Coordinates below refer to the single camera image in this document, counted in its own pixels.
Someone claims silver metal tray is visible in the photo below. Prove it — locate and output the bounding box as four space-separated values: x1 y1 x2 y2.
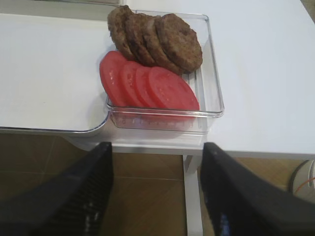
0 13 113 136

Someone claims round grey floor base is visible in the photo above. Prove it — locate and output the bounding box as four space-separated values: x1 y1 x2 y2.
287 159 315 201

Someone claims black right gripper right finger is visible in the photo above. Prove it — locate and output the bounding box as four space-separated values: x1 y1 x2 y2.
200 143 315 236

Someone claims brown patty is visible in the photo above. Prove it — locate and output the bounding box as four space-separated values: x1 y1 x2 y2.
125 13 156 67
156 13 203 72
142 16 184 75
107 5 136 61

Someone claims clear patty tomato container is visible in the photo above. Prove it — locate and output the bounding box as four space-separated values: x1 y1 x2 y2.
106 13 224 133

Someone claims red tomato slice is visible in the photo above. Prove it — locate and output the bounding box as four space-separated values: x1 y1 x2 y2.
147 67 200 111
135 66 157 108
99 51 127 107
120 61 143 107

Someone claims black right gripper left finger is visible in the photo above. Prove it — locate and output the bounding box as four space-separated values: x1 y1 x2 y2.
0 142 114 236

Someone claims white table leg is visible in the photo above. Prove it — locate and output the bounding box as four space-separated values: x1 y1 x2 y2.
183 155 203 236

